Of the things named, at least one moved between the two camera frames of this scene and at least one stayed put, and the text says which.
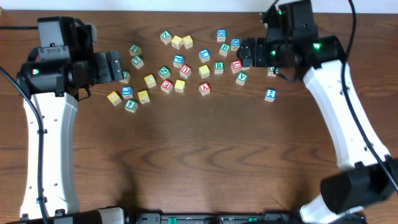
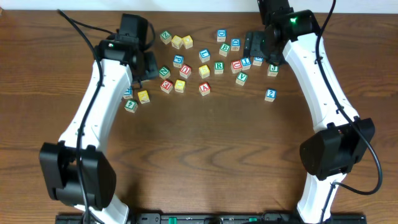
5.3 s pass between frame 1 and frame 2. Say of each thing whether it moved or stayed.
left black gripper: moved
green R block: stayed
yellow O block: stayed
